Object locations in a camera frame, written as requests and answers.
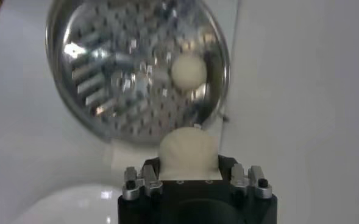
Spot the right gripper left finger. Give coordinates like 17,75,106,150
122,156,164,201

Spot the white round plate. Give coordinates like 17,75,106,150
11,184,122,224

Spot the white steamed baozi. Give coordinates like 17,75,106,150
170,54,208,91
158,126,223,181

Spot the perforated stainless steamer basket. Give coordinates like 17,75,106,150
44,0,231,147

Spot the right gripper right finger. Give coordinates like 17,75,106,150
217,155,273,200

